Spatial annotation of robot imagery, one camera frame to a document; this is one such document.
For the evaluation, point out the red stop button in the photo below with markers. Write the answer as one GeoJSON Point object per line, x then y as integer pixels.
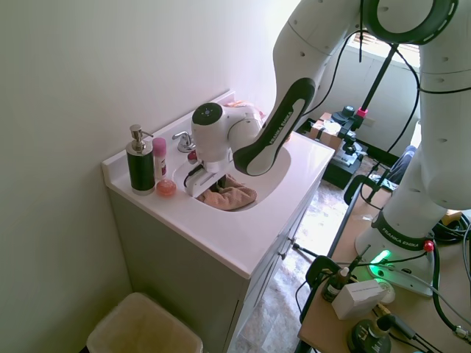
{"type": "Point", "coordinates": [428, 246]}

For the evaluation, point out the window blinds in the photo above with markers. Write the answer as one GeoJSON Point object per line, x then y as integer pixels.
{"type": "Point", "coordinates": [375, 46]}

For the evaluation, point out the red black wrist camera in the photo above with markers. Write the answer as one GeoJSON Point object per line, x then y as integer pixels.
{"type": "Point", "coordinates": [192, 157]}

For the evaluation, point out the dark cabinet knob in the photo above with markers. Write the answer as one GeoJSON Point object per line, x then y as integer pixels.
{"type": "Point", "coordinates": [295, 243]}
{"type": "Point", "coordinates": [282, 254]}

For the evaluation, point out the white sink countertop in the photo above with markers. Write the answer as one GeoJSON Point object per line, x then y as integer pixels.
{"type": "Point", "coordinates": [257, 235]}

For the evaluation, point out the black chrome soap dispenser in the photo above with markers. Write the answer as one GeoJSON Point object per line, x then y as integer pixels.
{"type": "Point", "coordinates": [140, 165]}

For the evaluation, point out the black C-clamp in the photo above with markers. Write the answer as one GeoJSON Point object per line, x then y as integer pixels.
{"type": "Point", "coordinates": [316, 268]}
{"type": "Point", "coordinates": [355, 184]}

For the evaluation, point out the pink deodorant stick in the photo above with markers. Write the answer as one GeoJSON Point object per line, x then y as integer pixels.
{"type": "Point", "coordinates": [160, 154]}

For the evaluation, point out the chrome faucet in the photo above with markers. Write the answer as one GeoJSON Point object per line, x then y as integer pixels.
{"type": "Point", "coordinates": [184, 141]}

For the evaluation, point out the pink box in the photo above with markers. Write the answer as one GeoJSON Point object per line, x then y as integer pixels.
{"type": "Point", "coordinates": [237, 104]}

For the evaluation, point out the brown cardboard box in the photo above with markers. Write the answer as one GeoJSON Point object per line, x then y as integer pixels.
{"type": "Point", "coordinates": [329, 138]}

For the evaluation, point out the cream trash bin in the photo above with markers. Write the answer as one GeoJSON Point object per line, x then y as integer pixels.
{"type": "Point", "coordinates": [140, 327]}

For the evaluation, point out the white round container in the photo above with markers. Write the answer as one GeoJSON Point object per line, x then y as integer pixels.
{"type": "Point", "coordinates": [389, 292]}

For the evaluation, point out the blue cloth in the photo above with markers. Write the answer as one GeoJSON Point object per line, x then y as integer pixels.
{"type": "Point", "coordinates": [404, 165]}

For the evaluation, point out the pink clamp block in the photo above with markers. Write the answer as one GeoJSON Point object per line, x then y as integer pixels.
{"type": "Point", "coordinates": [362, 112]}

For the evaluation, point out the black floor case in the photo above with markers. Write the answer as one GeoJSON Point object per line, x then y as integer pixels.
{"type": "Point", "coordinates": [344, 165]}

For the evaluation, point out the black round bottle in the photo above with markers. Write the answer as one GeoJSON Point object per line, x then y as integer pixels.
{"type": "Point", "coordinates": [369, 336]}

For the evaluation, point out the grey vanity cabinet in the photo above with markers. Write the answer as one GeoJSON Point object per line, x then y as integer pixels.
{"type": "Point", "coordinates": [176, 268]}

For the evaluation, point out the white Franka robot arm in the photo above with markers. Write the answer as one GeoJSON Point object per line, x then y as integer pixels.
{"type": "Point", "coordinates": [294, 73]}

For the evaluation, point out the white cardboard box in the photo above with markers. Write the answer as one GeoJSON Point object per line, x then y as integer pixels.
{"type": "Point", "coordinates": [355, 299]}

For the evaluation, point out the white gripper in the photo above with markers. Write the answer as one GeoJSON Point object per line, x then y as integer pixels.
{"type": "Point", "coordinates": [198, 182]}

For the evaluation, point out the dark dropper bottle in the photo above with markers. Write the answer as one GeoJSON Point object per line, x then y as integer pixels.
{"type": "Point", "coordinates": [335, 285]}

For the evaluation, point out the black camera stand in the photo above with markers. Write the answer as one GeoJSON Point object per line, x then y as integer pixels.
{"type": "Point", "coordinates": [379, 77]}

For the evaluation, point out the pink-brown knitted towel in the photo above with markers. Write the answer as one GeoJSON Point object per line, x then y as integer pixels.
{"type": "Point", "coordinates": [232, 198]}

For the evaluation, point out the yellow object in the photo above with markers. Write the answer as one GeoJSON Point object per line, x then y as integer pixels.
{"type": "Point", "coordinates": [451, 217]}

